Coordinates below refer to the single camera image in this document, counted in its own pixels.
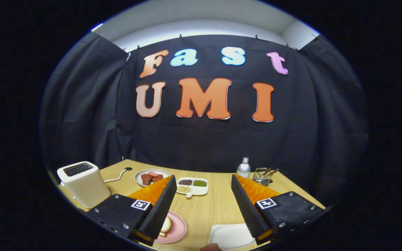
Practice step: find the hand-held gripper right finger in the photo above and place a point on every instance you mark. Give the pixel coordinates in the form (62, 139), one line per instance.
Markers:
(248, 209)

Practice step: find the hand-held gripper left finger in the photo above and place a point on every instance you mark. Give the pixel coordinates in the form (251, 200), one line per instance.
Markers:
(161, 209)

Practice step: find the plain bread slice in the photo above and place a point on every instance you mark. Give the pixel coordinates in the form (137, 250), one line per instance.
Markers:
(166, 225)

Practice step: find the pink round plate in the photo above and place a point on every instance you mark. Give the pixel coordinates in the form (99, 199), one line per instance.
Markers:
(179, 228)

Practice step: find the pile of yellow soybeans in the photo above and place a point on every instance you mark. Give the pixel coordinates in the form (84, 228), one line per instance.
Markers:
(184, 189)

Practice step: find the brown meat slice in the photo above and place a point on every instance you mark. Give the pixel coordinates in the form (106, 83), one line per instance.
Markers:
(157, 178)
(146, 179)

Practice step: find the white rectangular plate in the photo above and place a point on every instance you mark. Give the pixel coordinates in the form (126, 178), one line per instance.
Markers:
(229, 237)

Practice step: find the pile of dark beans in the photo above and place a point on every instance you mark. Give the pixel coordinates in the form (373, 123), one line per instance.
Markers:
(185, 182)

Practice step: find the white oval plate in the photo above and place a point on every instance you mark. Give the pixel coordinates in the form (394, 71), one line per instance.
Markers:
(138, 179)

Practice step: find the silver bottle with green label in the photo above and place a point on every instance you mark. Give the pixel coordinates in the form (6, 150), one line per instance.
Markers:
(243, 170)

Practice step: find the white divided dish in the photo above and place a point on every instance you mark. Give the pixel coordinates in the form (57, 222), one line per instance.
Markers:
(201, 190)

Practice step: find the pile of green beans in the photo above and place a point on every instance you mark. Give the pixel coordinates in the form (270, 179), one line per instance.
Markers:
(200, 183)

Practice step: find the black backdrop cloth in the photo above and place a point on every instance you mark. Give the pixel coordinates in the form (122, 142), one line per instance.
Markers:
(201, 146)

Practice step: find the white toaster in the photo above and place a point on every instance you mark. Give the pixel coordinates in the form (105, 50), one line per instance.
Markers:
(86, 188)

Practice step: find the small ceiling light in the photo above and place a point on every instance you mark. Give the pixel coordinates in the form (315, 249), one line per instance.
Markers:
(97, 27)

